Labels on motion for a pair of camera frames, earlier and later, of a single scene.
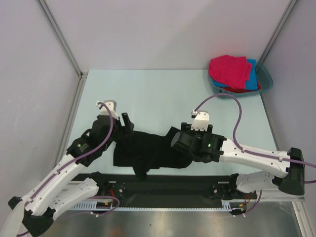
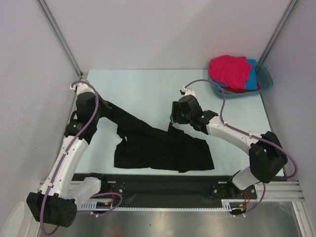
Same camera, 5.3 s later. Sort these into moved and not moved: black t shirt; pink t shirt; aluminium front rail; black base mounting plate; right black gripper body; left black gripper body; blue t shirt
Moved: right black gripper body; black t shirt; left black gripper body
Not moved: pink t shirt; black base mounting plate; aluminium front rail; blue t shirt
